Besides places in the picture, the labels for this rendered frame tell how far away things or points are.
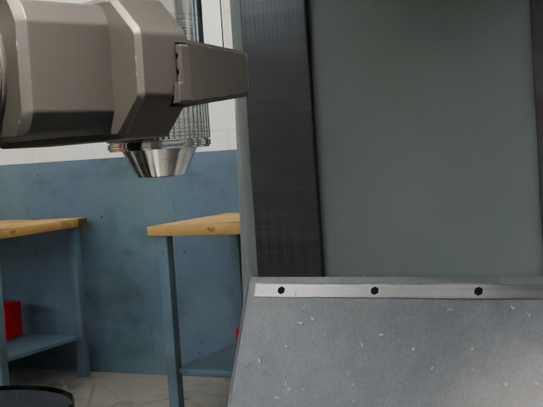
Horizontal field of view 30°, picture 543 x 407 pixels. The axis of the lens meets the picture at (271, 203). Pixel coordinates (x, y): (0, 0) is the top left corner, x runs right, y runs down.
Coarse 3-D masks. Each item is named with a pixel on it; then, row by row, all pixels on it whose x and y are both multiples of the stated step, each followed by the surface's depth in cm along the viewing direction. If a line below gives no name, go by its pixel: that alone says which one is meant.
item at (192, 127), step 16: (176, 16) 44; (192, 16) 44; (192, 32) 44; (192, 112) 44; (208, 112) 46; (176, 128) 44; (192, 128) 44; (208, 128) 46; (112, 144) 45; (128, 144) 44; (144, 144) 44; (160, 144) 44; (176, 144) 44; (192, 144) 44; (208, 144) 45
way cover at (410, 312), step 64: (256, 320) 84; (320, 320) 82; (384, 320) 79; (448, 320) 77; (512, 320) 75; (256, 384) 82; (320, 384) 80; (384, 384) 77; (448, 384) 75; (512, 384) 73
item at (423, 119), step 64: (256, 0) 84; (320, 0) 82; (384, 0) 80; (448, 0) 77; (512, 0) 75; (256, 64) 84; (320, 64) 82; (384, 64) 80; (448, 64) 78; (512, 64) 75; (256, 128) 85; (320, 128) 83; (384, 128) 80; (448, 128) 78; (512, 128) 76; (256, 192) 85; (320, 192) 83; (384, 192) 81; (448, 192) 78; (512, 192) 76; (256, 256) 86; (320, 256) 83; (384, 256) 81; (448, 256) 79; (512, 256) 76
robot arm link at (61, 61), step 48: (0, 0) 37; (96, 0) 39; (144, 0) 40; (0, 48) 37; (48, 48) 37; (96, 48) 38; (144, 48) 38; (0, 96) 37; (48, 96) 37; (96, 96) 38; (144, 96) 38; (0, 144) 38; (48, 144) 43
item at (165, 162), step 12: (132, 156) 45; (144, 156) 45; (156, 156) 44; (168, 156) 45; (180, 156) 45; (192, 156) 46; (132, 168) 46; (144, 168) 45; (156, 168) 45; (168, 168) 45; (180, 168) 45
